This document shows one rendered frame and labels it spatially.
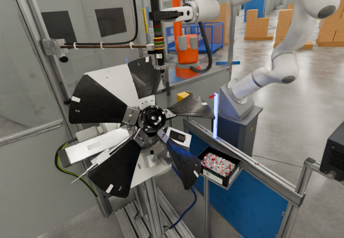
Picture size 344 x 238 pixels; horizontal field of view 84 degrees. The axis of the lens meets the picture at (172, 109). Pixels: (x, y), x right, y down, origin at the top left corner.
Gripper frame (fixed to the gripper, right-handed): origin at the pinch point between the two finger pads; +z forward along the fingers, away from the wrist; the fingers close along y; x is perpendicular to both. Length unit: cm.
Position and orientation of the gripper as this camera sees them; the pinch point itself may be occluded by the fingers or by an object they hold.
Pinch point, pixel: (156, 16)
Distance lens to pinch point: 83.6
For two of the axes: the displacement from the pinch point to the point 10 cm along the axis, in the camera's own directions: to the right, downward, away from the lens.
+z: -8.3, 3.1, -4.6
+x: -0.7, -8.8, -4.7
